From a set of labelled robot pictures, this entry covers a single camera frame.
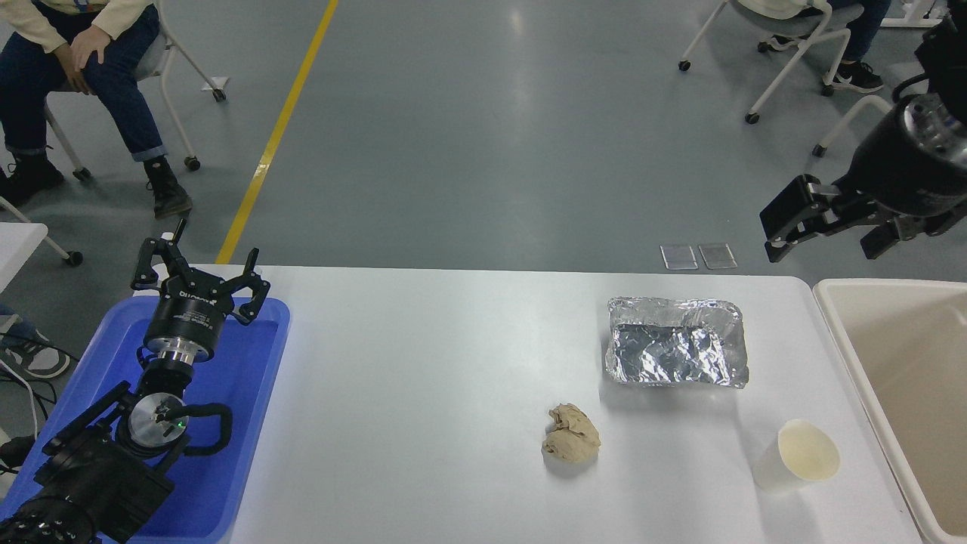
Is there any white cable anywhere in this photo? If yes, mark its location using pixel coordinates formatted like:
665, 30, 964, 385
0, 360, 40, 440

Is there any person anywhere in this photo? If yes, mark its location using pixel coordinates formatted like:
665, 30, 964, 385
737, 0, 894, 95
0, 304, 73, 381
0, 0, 194, 221

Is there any white side table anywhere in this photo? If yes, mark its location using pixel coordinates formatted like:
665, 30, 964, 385
0, 224, 48, 294

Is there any white furniture base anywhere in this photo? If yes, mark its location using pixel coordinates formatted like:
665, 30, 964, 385
880, 0, 954, 31

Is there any white paper cup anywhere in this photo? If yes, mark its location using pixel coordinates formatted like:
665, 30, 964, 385
752, 419, 842, 493

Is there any white chair leg with castor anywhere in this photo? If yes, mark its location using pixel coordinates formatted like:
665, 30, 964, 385
0, 198, 84, 270

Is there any crumpled tan paper ball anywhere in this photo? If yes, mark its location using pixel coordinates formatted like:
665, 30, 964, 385
541, 403, 602, 463

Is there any person's right hand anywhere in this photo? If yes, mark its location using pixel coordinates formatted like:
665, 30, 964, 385
53, 44, 93, 97

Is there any silver foil tray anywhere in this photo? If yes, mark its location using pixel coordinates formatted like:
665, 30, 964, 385
604, 296, 749, 389

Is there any black floor object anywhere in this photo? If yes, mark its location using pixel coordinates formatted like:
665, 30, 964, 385
0, 434, 36, 473

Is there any blue plastic tray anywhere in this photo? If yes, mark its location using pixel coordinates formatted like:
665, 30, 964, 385
0, 296, 292, 544

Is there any large pale bin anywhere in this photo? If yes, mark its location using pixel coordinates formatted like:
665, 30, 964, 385
813, 278, 967, 544

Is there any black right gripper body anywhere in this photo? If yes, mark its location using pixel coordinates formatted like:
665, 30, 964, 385
837, 97, 967, 218

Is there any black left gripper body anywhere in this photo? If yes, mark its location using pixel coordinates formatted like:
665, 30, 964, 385
144, 278, 231, 357

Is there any white office chair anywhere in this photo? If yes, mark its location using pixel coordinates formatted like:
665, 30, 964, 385
42, 23, 227, 182

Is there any white chair with castors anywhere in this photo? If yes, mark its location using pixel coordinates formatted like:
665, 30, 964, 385
678, 0, 866, 125
812, 60, 934, 159

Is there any person's left hand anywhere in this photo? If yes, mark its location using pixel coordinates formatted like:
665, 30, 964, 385
70, 26, 115, 73

